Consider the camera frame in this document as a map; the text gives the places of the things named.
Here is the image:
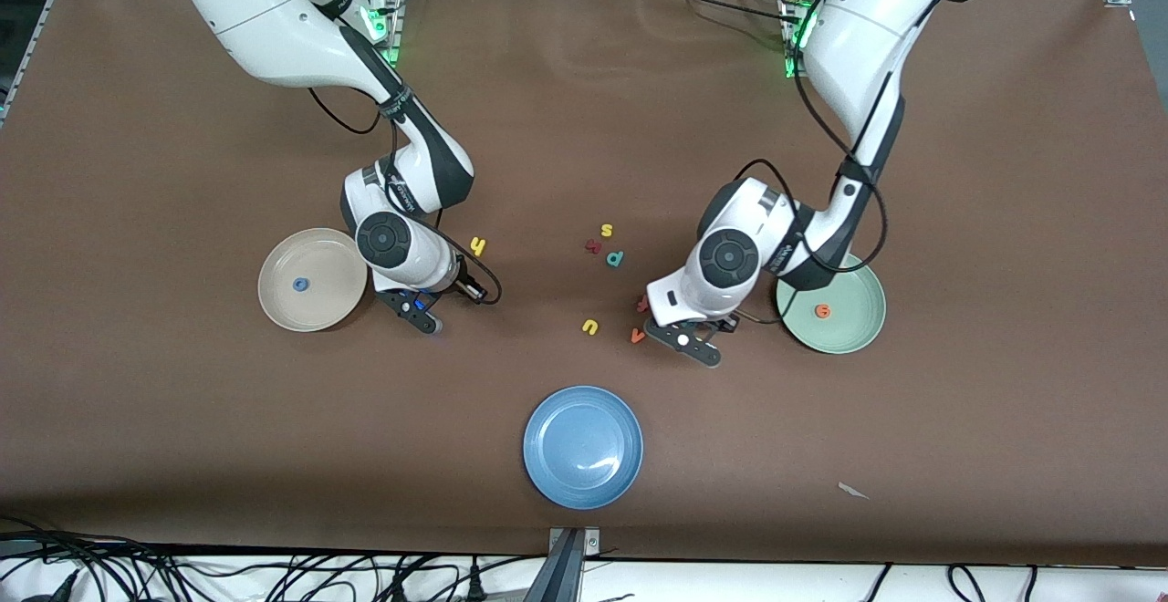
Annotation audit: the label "silver metal bracket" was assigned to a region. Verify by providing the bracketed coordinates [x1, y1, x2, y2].
[548, 527, 601, 557]

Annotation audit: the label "beige brown plate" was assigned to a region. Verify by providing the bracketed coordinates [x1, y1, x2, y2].
[257, 227, 369, 333]

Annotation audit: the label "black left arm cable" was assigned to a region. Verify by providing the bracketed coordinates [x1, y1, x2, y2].
[730, 0, 1050, 325]

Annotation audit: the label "brown table cover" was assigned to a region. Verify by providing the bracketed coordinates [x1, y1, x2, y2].
[0, 0, 1168, 566]

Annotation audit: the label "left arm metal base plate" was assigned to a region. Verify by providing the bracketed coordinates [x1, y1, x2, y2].
[778, 0, 809, 79]

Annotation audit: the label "tangled black cables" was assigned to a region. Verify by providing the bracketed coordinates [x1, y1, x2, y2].
[0, 515, 530, 602]

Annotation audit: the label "light green plate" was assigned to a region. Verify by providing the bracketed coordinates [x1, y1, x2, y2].
[777, 254, 887, 355]

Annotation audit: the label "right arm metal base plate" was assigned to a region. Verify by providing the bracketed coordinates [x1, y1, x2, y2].
[360, 0, 407, 69]

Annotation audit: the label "blue plate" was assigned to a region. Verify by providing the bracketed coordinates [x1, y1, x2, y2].
[523, 386, 644, 511]

